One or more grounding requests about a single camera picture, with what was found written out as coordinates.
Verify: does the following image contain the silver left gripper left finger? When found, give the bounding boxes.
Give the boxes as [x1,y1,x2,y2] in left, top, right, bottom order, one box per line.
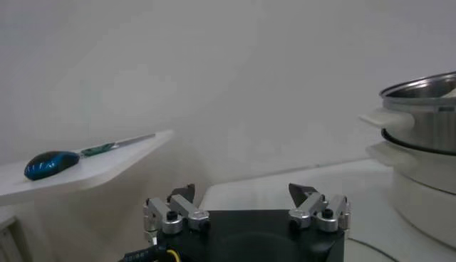
[142,183,211,236]

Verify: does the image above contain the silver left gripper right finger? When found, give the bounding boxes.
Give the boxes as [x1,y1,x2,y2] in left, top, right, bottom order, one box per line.
[287,182,352,234]

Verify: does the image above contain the stainless steel steamer basket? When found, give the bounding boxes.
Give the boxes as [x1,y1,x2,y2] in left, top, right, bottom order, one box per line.
[358,70,456,157]

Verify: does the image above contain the white side table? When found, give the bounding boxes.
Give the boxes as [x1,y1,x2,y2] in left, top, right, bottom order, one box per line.
[0,129,175,207]

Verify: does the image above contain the white electric cooker pot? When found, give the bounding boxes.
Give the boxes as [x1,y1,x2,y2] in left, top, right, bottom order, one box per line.
[366,140,456,250]

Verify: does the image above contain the blue black computer mouse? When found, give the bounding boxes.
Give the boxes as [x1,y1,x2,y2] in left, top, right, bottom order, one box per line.
[24,150,81,182]

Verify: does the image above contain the green handled knife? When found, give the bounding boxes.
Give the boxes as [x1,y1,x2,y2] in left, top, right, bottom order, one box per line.
[80,133,157,158]

